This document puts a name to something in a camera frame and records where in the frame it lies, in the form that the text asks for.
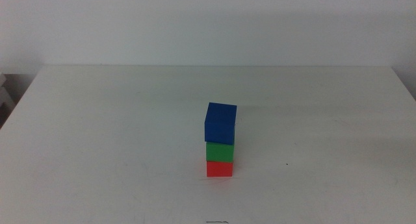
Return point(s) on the blue cube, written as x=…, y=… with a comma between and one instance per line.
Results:
x=220, y=123

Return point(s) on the red cube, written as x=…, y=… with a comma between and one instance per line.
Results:
x=219, y=169

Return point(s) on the green cube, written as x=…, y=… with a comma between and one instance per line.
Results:
x=220, y=152

